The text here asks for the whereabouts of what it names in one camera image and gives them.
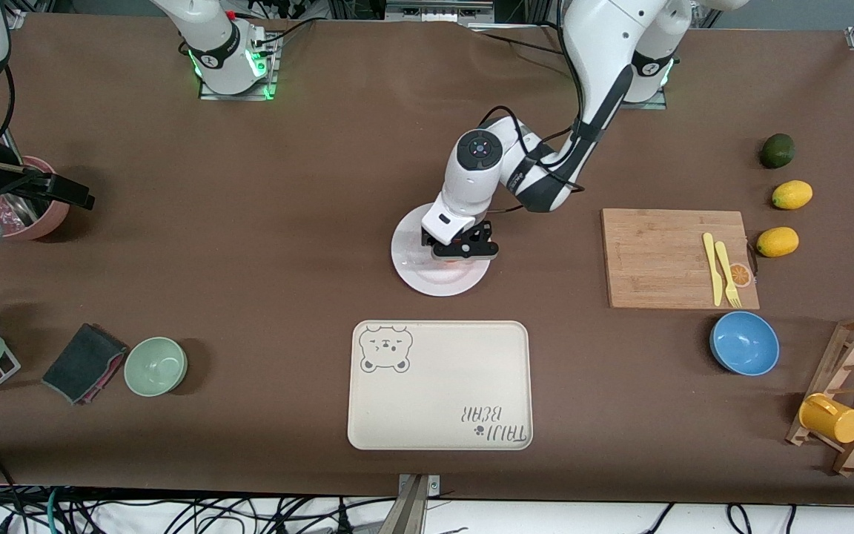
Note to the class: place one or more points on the dark green avocado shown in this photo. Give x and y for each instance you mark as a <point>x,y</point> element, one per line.
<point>777,150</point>

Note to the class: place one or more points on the orange mandarin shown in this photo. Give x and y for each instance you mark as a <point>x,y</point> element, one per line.
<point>453,257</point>

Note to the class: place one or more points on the yellow plastic knife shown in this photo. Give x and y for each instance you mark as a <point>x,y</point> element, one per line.
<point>713,274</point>

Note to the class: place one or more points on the yellow lemon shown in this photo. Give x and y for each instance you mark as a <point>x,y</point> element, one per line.
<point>792,195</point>
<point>778,242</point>

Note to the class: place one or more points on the white round plate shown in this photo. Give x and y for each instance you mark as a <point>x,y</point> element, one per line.
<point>434,280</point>

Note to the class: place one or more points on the blue bowl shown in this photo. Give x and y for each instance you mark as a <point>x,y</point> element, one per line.
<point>744,343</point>

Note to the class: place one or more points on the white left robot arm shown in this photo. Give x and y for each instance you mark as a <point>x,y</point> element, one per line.
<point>597,44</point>

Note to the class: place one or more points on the dark grey folded cloth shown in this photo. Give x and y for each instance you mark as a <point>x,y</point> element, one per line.
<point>82,362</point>

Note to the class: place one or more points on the aluminium frame beam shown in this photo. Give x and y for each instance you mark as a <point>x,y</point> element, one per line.
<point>438,9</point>

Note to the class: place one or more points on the wooden mug rack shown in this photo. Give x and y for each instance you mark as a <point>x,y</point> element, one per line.
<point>844,363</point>

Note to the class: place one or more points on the yellow mug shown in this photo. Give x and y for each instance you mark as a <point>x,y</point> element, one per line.
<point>835,421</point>

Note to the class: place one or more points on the clear ice pieces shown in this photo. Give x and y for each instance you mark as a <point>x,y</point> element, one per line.
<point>6,215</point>

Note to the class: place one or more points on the bamboo cutting board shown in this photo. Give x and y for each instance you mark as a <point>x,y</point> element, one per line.
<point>649,252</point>

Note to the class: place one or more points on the pink bowl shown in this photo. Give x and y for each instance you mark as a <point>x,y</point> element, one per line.
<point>56,219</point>

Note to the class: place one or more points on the pale green bowl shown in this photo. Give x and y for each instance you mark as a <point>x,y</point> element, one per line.
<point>155,367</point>

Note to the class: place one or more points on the cream tray with bear print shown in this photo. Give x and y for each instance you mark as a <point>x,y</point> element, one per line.
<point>442,393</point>

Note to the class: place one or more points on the yellow plastic fork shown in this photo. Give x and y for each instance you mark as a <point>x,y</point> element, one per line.
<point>723,259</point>

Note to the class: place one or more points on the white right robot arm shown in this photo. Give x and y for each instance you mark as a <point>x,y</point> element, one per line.
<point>216,44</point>

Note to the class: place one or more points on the metal scoop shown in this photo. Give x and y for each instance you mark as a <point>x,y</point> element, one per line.
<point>29,211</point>

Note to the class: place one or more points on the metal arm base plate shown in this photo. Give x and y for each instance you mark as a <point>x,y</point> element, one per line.
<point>249,96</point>
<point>653,105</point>

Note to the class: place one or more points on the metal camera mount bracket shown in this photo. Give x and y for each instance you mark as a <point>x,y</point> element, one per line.
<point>412,512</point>

